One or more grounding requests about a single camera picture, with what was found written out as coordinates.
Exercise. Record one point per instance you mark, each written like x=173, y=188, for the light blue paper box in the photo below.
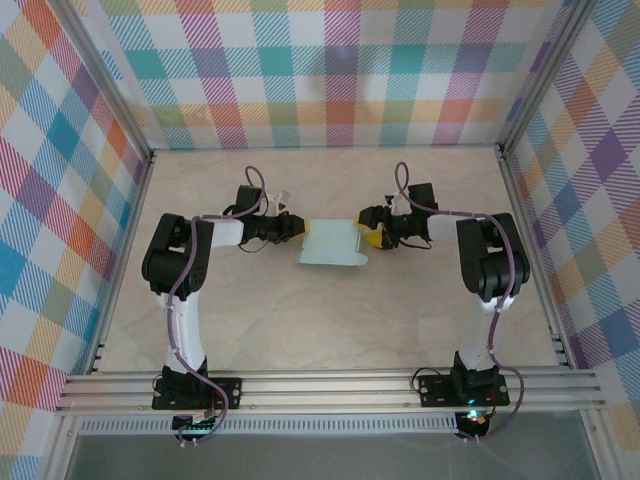
x=330, y=242

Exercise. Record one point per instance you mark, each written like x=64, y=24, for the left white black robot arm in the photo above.
x=182, y=330

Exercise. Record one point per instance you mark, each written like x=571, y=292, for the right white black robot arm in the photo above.
x=477, y=340

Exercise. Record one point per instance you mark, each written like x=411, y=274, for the aluminium side rail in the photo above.
x=141, y=185
x=520, y=200

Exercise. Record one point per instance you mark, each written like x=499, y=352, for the aluminium mounting rail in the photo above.
x=325, y=390

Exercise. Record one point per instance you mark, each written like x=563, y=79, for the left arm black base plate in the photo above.
x=235, y=387

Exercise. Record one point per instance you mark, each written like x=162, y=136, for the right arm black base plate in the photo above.
x=435, y=387

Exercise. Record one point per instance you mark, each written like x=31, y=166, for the aluminium frame post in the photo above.
x=106, y=75
x=545, y=75

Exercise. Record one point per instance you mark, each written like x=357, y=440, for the aluminium frame leg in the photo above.
x=602, y=450
x=64, y=450

